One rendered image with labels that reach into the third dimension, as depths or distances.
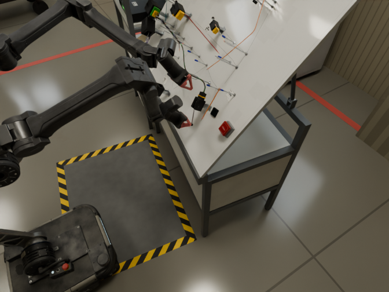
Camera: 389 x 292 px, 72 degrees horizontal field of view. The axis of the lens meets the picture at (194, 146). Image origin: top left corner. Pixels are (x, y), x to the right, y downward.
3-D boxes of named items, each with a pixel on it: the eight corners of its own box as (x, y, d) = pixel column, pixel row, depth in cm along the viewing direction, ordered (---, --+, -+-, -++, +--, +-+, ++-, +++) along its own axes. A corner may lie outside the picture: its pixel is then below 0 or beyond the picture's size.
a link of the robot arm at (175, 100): (143, 105, 117) (152, 123, 116) (161, 91, 110) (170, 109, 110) (160, 105, 127) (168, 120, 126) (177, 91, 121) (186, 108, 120)
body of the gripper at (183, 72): (179, 66, 120) (169, 54, 115) (190, 74, 113) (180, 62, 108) (168, 76, 120) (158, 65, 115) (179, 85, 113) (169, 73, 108)
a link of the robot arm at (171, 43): (143, 66, 112) (142, 51, 105) (149, 47, 118) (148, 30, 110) (171, 72, 113) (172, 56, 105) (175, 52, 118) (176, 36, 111)
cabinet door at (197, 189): (200, 210, 173) (201, 177, 142) (171, 149, 205) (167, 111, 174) (204, 208, 173) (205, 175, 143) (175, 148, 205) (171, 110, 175)
